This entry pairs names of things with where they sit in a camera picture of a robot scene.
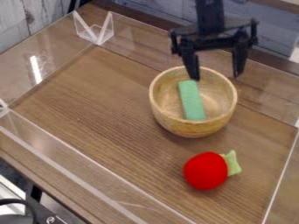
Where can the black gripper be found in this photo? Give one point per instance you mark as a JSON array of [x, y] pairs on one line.
[[214, 33]]

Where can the green rectangular block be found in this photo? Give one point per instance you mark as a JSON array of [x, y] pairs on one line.
[[191, 100]]

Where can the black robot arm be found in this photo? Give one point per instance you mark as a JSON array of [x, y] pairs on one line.
[[213, 7]]

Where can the brown wooden bowl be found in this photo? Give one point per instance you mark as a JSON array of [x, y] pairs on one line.
[[219, 100]]

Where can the red plush tomato toy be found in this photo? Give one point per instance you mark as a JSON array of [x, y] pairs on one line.
[[207, 170]]

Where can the clear acrylic tray wall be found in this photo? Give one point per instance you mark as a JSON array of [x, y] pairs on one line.
[[87, 187]]

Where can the black table frame bracket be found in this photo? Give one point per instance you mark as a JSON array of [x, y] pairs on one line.
[[45, 215]]

